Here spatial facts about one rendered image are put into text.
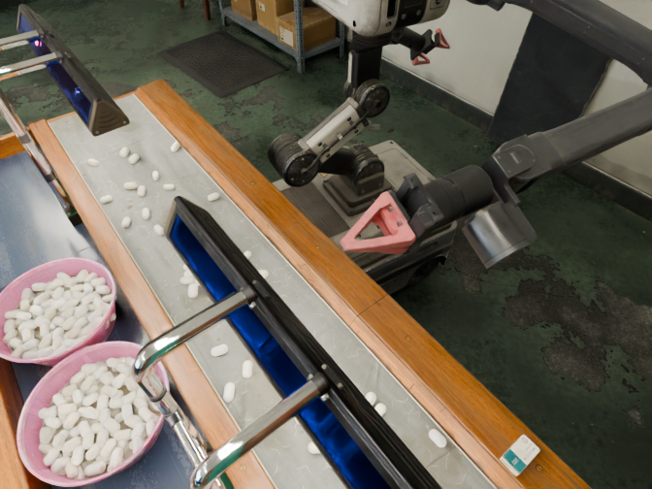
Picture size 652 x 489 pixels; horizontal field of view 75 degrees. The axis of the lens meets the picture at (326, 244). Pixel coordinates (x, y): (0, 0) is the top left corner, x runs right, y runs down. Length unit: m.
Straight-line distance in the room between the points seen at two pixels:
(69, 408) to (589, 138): 1.00
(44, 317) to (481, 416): 0.94
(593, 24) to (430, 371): 0.68
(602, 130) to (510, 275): 1.45
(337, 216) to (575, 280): 1.19
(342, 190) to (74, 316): 0.93
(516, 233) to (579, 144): 0.19
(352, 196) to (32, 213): 1.00
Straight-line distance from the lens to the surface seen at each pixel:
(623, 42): 0.93
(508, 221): 0.55
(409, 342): 0.93
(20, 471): 0.98
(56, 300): 1.17
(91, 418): 1.00
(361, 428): 0.48
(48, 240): 1.42
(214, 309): 0.55
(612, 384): 2.02
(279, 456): 0.86
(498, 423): 0.90
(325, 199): 1.59
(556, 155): 0.64
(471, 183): 0.55
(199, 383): 0.91
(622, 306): 2.26
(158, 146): 1.49
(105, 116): 1.02
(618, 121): 0.76
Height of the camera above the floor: 1.57
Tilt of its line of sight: 50 degrees down
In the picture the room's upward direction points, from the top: straight up
